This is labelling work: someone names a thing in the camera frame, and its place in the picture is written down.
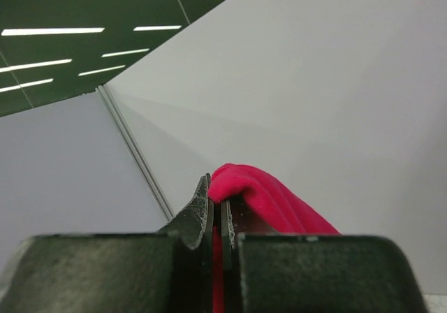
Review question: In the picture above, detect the crimson red t shirt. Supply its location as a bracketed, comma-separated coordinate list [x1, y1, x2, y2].
[208, 163, 339, 312]

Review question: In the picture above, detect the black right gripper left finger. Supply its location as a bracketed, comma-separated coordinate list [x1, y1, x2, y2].
[156, 173, 214, 249]

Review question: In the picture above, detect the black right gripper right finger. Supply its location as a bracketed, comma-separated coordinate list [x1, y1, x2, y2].
[221, 197, 244, 249]

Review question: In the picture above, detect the left aluminium frame post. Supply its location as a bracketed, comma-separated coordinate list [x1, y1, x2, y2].
[95, 85, 174, 221]

